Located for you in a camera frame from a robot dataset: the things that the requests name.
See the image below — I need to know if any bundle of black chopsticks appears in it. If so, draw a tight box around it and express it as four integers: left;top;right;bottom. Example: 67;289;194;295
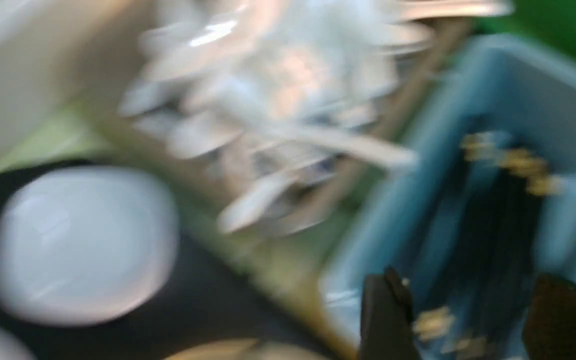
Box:
413;131;576;360

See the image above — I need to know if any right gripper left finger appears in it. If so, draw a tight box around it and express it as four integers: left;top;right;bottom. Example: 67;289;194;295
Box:
357;268;421;360

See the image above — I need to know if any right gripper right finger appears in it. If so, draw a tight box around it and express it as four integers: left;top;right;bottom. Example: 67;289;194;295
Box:
522;273;576;360

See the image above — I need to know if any green backdrop cloth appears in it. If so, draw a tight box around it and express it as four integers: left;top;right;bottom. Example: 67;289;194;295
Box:
477;0;576;59

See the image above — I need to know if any large white plastic tub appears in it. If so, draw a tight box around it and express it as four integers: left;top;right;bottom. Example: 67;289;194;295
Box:
0;0;154;157

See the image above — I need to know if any blue chopstick bin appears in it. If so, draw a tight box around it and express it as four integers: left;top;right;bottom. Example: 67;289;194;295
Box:
319;34;576;360

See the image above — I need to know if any pile of white spoons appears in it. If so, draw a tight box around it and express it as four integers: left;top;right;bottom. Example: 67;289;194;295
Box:
117;0;515;234

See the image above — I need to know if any grey spoon bin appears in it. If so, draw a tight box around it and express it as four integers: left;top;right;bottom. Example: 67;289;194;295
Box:
77;14;476;247

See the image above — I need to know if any beige noodle bowl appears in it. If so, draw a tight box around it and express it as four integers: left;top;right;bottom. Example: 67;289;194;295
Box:
166;338;329;360

